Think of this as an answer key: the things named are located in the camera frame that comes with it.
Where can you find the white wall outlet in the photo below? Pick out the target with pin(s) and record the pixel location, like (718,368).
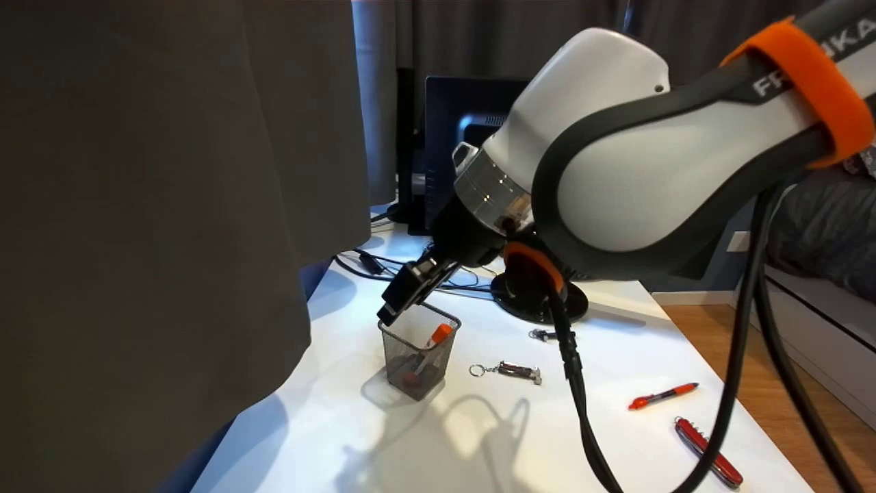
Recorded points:
(739,242)

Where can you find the red marker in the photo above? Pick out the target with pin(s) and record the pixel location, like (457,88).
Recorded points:
(692,439)

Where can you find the large dark grey curtain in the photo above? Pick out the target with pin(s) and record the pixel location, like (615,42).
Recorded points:
(138,228)

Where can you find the black mesh basket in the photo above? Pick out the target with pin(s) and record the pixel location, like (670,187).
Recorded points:
(427,379)

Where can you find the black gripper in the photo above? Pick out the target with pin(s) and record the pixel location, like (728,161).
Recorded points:
(461,242)

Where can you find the black upright device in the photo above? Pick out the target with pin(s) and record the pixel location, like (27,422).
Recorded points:
(407,146)

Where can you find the bed with grey mattress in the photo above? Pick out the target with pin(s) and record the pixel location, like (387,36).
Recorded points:
(822,236)

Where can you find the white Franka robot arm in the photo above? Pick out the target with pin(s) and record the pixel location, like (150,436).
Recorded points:
(639,166)

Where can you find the orange pen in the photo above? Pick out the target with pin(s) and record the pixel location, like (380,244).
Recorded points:
(659,396)

